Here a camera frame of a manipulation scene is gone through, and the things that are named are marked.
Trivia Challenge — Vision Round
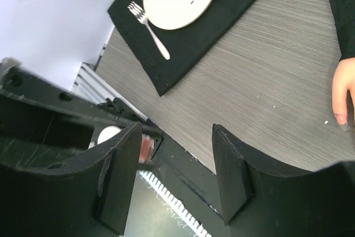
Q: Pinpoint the mannequin hand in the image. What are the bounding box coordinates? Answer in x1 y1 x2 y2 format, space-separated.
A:
332 58 354 130

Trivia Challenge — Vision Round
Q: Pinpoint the white nail polish cap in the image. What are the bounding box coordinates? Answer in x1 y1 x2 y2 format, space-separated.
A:
97 125 121 144

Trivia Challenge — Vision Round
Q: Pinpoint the nail polish bottle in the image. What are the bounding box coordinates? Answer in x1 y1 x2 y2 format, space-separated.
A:
139 134 155 164

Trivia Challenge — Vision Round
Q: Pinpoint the white slotted cable duct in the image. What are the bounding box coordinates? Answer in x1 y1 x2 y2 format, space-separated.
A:
138 170 211 237

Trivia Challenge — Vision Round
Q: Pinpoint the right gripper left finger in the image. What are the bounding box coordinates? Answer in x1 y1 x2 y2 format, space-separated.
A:
95 123 142 234

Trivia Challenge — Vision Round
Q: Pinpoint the silver fork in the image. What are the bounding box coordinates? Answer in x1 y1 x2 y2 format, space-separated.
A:
128 1 170 60

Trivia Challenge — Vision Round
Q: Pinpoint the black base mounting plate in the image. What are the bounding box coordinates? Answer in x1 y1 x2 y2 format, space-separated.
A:
139 132 222 220

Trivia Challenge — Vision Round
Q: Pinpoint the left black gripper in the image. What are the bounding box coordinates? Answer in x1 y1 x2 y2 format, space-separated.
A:
1 58 134 170

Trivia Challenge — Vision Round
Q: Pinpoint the black placemat cloth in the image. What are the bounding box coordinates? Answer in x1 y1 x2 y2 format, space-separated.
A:
108 0 255 95

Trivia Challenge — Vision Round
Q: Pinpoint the black sleeved shirt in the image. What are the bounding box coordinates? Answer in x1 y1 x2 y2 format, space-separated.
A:
329 0 354 60

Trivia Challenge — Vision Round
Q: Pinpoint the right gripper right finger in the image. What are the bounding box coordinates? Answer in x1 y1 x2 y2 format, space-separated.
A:
212 124 253 225

